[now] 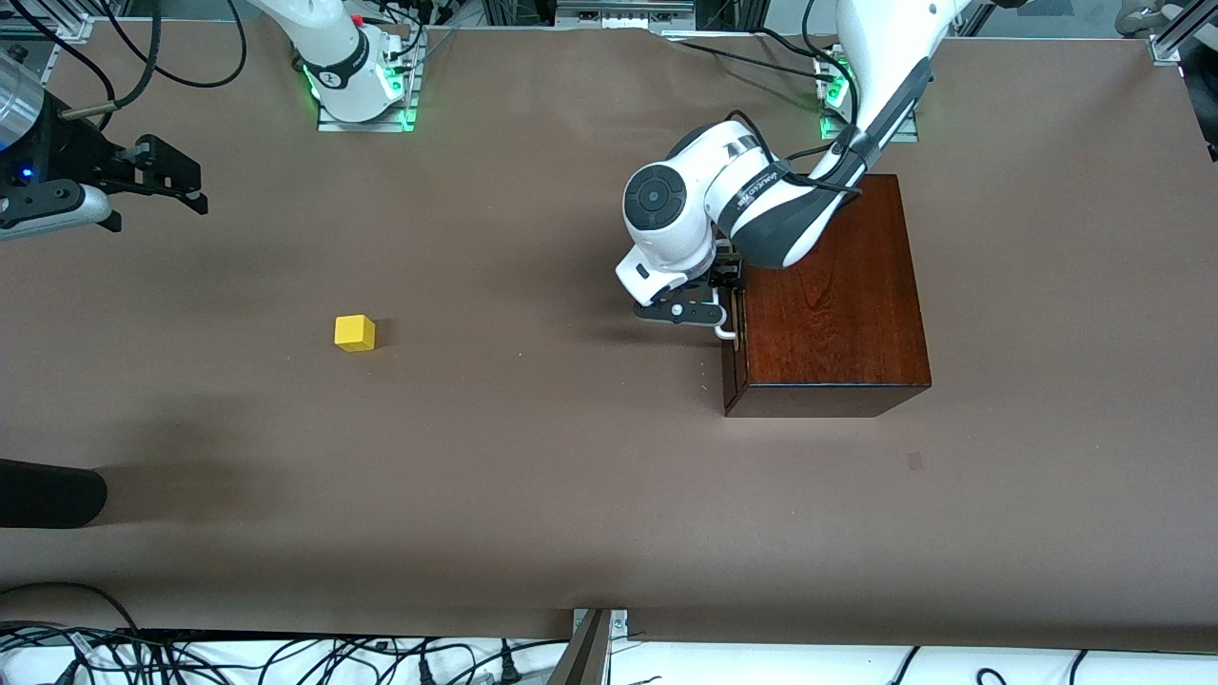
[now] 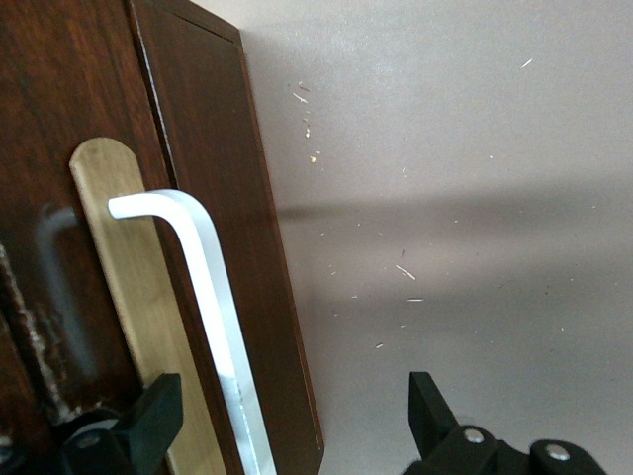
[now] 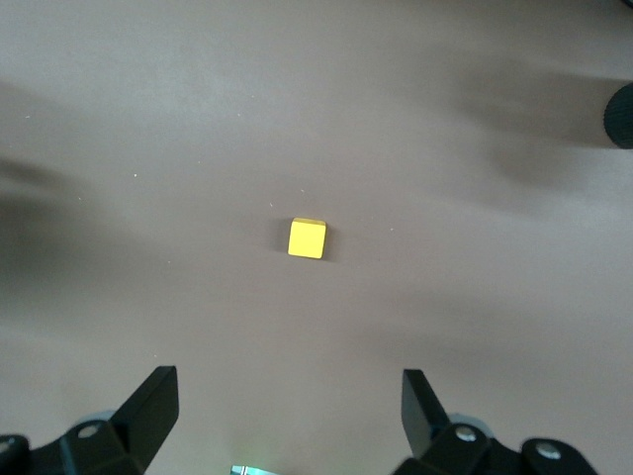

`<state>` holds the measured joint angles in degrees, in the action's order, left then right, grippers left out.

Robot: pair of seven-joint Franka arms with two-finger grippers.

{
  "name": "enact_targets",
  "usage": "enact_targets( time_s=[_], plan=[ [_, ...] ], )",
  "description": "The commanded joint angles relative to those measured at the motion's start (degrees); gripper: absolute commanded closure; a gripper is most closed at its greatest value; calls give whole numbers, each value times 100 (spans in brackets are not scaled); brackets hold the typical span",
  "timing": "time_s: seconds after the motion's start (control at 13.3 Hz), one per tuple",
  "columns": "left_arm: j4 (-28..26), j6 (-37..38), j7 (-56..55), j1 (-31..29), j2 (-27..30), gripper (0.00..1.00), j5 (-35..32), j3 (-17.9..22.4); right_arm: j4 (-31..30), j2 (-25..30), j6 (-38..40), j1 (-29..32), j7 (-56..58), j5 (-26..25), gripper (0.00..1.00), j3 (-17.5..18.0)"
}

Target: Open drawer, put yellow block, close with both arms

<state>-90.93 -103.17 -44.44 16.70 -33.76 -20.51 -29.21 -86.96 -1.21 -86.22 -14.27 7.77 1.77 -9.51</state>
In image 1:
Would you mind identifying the light wood drawer white handle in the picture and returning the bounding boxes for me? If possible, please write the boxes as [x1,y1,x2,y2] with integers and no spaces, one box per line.
[714,285,751,417]

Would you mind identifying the dark brown wooden drawer cabinet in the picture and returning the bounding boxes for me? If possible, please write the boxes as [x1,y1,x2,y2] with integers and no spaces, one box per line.
[720,174,933,419]

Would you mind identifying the brown paper table cover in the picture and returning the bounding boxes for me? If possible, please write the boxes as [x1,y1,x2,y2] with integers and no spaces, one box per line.
[0,21,1218,654]

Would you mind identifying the black cylinder object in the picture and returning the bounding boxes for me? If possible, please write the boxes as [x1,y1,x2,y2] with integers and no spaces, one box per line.
[0,459,108,530]

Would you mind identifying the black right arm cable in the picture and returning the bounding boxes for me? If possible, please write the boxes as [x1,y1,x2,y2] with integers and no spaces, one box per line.
[0,0,248,125]

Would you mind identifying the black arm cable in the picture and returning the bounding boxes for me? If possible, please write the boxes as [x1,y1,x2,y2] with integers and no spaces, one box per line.
[728,109,865,199]
[0,0,248,125]

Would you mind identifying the aluminium frame extrusion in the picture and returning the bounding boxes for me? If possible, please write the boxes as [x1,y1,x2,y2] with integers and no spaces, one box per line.
[0,0,93,44]
[1147,0,1218,66]

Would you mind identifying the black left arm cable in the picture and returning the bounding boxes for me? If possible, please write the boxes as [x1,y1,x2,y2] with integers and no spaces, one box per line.
[728,109,865,199]

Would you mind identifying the aluminium arm base plate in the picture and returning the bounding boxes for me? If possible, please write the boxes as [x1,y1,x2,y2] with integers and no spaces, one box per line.
[317,27,421,133]
[815,43,920,143]

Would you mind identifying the thin black table cable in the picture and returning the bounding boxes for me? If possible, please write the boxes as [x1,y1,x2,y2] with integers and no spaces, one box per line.
[657,29,840,83]

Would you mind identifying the black equipment rack frame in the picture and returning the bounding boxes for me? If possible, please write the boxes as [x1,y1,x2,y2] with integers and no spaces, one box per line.
[481,0,762,37]

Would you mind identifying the dark aluminium frame post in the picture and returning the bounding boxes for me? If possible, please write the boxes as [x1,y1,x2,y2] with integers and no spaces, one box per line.
[547,609,629,685]

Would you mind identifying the tangled black floor cables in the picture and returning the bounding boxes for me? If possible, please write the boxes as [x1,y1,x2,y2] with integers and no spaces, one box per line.
[0,582,572,685]

